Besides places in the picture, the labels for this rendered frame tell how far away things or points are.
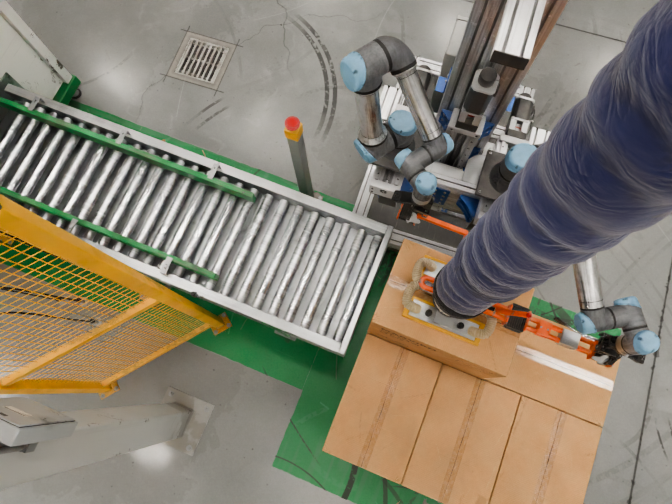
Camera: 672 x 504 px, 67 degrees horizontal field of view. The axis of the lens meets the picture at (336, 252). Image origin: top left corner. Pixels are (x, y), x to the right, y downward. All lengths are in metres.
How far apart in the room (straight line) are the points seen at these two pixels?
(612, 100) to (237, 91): 3.20
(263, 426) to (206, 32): 2.73
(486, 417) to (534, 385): 0.28
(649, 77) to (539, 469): 2.25
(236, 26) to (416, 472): 3.15
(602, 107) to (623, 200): 0.15
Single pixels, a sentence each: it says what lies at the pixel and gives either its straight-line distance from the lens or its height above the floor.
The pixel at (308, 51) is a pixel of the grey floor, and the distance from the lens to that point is 3.89.
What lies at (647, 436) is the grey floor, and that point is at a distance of 3.57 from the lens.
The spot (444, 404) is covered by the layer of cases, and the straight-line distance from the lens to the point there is 2.62.
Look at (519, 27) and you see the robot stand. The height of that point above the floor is 2.03.
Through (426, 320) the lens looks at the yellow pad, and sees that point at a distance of 2.20.
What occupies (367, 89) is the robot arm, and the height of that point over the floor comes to 1.58.
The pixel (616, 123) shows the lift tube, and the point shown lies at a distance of 0.76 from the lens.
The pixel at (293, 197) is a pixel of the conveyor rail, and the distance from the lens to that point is 2.72.
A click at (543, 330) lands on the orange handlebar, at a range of 2.19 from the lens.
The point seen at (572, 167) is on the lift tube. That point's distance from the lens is 0.87.
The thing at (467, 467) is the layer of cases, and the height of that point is 0.54.
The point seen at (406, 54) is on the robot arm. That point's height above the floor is 1.63.
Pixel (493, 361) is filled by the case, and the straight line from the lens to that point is 2.26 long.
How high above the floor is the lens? 3.12
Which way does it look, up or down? 75 degrees down
